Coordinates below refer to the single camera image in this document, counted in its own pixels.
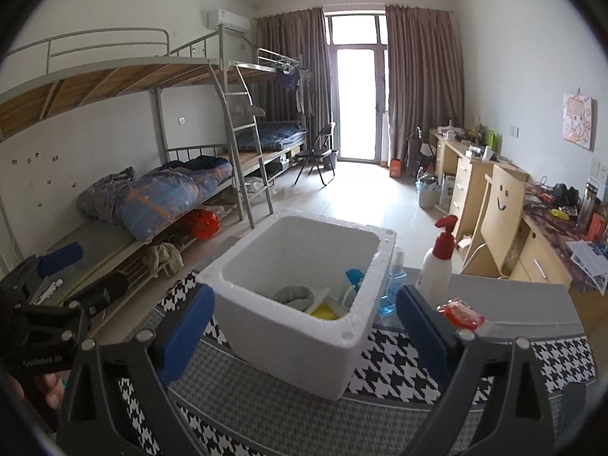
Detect grey fuzzy cloth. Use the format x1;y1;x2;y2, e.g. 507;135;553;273
272;285;314;312

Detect red plastic bag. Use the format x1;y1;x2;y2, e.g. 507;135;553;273
180;209;220;240

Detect white foam box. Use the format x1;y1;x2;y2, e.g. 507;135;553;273
197;210;396;401

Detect metal bunk bed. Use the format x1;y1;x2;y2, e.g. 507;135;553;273
215;22;312;187
1;30;270;306

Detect far metal bunk bed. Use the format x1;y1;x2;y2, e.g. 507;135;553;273
215;22;312;187

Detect white paper sheets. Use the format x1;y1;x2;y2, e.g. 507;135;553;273
566;240;608;295

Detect orange floor bag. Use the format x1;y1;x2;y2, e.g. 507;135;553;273
388;158;402;178

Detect red snack packet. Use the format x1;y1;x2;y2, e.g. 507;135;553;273
436;299;486;331

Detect white pump bottle red cap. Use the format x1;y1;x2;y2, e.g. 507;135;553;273
415;215;458;309

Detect houndstooth table mat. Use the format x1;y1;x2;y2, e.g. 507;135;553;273
115;269;600;456

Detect near wooden desk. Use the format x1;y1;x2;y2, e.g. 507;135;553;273
510;184;607;343

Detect blue liquid spray bottle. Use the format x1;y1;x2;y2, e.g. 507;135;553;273
378;246;407;317

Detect balcony glass door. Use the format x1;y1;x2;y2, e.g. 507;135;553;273
325;10;388;165

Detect person's left hand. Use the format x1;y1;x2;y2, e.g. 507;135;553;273
8;374;65;411

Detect white air conditioner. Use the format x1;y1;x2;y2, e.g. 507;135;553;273
207;8;250;33

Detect black folding chair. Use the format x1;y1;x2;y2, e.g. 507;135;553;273
294;122;337;186

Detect wooden smiley face chair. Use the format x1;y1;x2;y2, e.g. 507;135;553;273
461;165;526;279

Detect cartoon wall picture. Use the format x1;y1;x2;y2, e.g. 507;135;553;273
563;94;592;150

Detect far wooden desk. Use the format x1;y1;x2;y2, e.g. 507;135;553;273
430;130;530;239

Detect right brown curtain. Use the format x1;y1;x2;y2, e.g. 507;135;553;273
385;4;465;163

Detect wooden desk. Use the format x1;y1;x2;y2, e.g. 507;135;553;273
430;130;530;239
510;184;607;343

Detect grey bucket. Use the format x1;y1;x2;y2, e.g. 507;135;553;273
415;173;441;210

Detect near metal bunk bed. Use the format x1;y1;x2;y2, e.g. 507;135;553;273
1;30;270;306

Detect blue patterned quilt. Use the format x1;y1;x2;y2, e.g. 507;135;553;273
76;155;233;244

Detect left brown curtain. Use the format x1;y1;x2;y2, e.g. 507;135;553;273
256;7;331;145

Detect brown curtain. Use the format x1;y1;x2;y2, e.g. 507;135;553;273
385;4;465;163
256;7;331;145

